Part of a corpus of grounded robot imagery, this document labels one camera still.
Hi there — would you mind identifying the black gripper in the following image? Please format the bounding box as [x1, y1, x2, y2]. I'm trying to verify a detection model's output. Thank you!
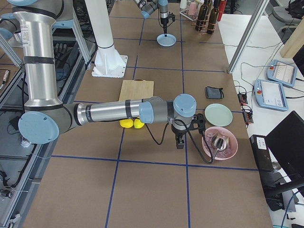
[159, 11, 175, 37]
[171, 123, 188, 149]

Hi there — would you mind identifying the light blue plate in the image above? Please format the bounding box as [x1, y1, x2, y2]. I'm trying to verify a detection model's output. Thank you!
[156, 34, 177, 47]

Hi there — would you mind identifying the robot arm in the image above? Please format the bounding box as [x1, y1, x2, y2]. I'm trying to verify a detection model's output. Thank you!
[134, 0, 175, 37]
[11, 0, 197, 149]

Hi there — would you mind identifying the green plate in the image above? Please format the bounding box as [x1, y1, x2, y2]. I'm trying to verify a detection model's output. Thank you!
[205, 104, 233, 127]

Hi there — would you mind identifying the white cup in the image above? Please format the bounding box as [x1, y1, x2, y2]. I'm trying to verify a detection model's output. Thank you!
[180, 0, 187, 10]

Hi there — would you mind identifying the pink cup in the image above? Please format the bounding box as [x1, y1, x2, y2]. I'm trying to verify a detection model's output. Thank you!
[188, 2, 197, 16]

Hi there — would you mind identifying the metal scoop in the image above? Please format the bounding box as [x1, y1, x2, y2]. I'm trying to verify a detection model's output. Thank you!
[211, 133, 230, 151]

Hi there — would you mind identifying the dark wine bottle middle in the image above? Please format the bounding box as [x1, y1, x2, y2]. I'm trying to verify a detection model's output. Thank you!
[195, 0, 208, 31]

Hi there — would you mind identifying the dark wine bottle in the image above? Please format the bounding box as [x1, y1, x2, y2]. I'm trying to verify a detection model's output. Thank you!
[207, 0, 220, 34]
[195, 0, 208, 31]

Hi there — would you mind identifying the yellow lemon right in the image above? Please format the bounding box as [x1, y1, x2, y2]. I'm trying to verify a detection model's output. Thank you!
[133, 118, 145, 129]

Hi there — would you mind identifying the yellow lemon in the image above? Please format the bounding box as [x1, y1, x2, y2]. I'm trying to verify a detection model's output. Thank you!
[119, 119, 134, 128]
[133, 118, 145, 129]

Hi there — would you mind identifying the dark wine bottle front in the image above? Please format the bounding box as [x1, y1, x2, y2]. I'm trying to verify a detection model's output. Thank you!
[207, 0, 220, 34]

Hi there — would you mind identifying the pink bowl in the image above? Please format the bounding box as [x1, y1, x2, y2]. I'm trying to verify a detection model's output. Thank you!
[202, 126, 238, 161]

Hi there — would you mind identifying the yellow lemon left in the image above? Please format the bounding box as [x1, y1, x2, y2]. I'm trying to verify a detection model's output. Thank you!
[119, 119, 134, 128]

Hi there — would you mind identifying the black pouch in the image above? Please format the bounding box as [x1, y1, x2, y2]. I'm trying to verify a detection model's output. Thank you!
[205, 86, 224, 99]

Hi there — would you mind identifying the red cylinder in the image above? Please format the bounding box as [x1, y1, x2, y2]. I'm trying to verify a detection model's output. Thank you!
[217, 0, 227, 22]

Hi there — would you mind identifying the wooden cutting board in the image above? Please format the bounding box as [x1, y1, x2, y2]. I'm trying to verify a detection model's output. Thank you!
[118, 80, 154, 101]

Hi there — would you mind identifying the black power box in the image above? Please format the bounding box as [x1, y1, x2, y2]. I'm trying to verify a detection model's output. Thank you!
[249, 134, 274, 172]

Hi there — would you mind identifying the teach pendant near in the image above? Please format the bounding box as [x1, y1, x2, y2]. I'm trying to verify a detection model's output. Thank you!
[254, 79, 288, 112]

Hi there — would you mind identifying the teach pendant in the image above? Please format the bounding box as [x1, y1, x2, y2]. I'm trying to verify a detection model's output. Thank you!
[254, 79, 288, 112]
[266, 59, 298, 88]

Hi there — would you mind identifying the black monitor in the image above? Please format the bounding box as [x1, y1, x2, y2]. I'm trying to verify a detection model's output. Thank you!
[261, 47, 304, 198]

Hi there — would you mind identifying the teach pendant far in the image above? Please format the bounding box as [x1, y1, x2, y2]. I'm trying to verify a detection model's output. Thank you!
[266, 59, 298, 88]

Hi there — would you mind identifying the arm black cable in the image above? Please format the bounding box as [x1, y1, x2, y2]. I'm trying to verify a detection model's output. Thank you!
[144, 114, 216, 165]

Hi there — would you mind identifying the copper wire bottle rack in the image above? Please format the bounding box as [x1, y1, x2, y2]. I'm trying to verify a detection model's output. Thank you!
[198, 0, 217, 34]

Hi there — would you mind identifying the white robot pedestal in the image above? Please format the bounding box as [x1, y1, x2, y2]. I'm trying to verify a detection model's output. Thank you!
[85, 0, 128, 78]

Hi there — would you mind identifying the aluminium frame post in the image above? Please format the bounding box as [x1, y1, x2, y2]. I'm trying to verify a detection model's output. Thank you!
[228, 0, 270, 74]

